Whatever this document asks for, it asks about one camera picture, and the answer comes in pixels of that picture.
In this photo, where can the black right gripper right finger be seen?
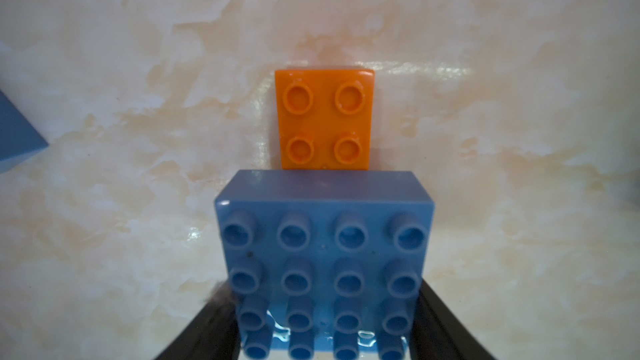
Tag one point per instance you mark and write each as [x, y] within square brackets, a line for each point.
[438, 335]

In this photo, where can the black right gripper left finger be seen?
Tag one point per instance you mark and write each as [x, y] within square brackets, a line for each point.
[212, 334]

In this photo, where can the light blue lego brick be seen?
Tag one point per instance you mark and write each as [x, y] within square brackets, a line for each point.
[19, 139]
[325, 260]

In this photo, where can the orange lego brick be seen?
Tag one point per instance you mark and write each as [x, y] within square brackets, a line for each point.
[324, 117]

